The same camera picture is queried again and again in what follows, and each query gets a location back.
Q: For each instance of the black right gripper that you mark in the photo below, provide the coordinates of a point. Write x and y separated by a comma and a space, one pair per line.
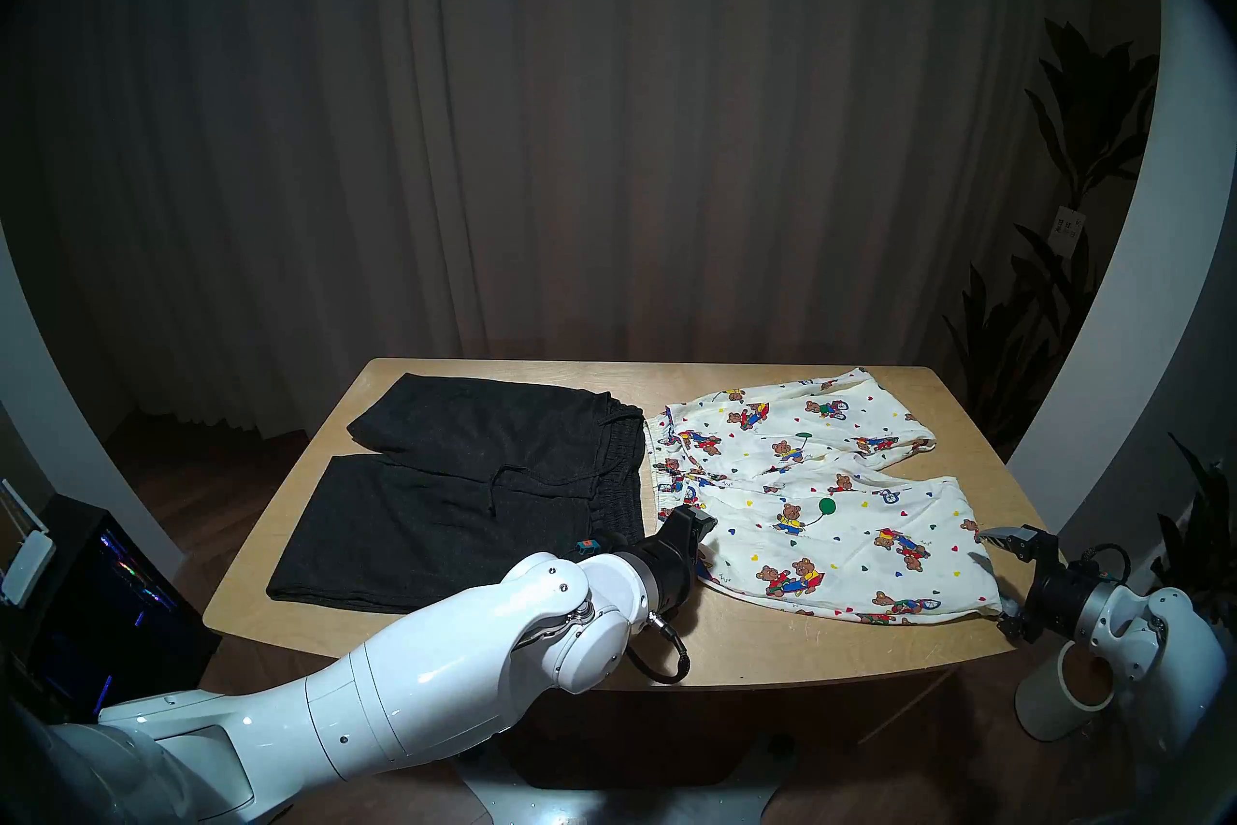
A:
1053, 591

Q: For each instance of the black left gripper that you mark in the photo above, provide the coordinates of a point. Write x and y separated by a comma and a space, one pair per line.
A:
669, 572

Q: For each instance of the white bear print shorts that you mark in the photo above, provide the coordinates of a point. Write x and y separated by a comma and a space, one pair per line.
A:
850, 543

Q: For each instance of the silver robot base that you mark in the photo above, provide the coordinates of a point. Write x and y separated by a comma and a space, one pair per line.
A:
628, 804

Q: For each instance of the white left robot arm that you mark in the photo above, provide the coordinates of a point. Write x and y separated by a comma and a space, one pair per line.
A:
435, 678

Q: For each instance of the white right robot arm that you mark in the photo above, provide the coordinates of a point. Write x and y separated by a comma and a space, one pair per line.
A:
1160, 649

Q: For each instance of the light wooden table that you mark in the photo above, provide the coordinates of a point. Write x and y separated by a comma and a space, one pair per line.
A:
821, 649

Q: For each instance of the small dark leafy plant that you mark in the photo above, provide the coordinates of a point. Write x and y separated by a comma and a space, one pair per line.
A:
1203, 533

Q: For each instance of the white paper plant tag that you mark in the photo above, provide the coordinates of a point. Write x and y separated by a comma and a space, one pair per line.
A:
1067, 231

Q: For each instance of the grey pleated curtain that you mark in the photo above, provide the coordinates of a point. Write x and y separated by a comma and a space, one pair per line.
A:
599, 108

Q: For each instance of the tall dark leafy plant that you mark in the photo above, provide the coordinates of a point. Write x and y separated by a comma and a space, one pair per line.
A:
1092, 108

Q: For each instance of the black computer tower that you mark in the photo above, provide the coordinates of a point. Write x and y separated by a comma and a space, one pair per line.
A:
106, 610

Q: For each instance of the white box device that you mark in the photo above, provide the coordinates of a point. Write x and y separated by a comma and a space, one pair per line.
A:
29, 567

